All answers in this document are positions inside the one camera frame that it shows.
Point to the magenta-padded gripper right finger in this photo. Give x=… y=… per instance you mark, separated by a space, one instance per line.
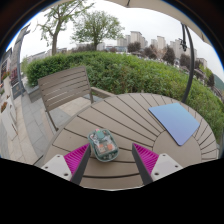
x=146 y=158

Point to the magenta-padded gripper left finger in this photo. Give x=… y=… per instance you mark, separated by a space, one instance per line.
x=77 y=158

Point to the transparent green computer mouse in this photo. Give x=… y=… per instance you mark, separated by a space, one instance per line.
x=103 y=145

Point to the blue mouse pad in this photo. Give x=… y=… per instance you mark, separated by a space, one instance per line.
x=176 y=123

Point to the brown slatted outdoor chair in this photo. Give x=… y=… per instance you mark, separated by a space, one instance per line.
x=65 y=86

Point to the white flower planter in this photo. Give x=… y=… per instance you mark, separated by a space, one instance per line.
x=8 y=123

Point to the curved black umbrella pole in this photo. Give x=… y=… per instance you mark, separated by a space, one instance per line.
x=191 y=66

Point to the distant apartment buildings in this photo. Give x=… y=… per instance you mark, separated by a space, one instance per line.
x=136 y=36

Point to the bare-trunked leaning tree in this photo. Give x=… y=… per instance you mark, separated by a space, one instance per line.
x=54 y=36

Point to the round leafy green tree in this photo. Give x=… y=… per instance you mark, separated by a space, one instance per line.
x=96 y=26

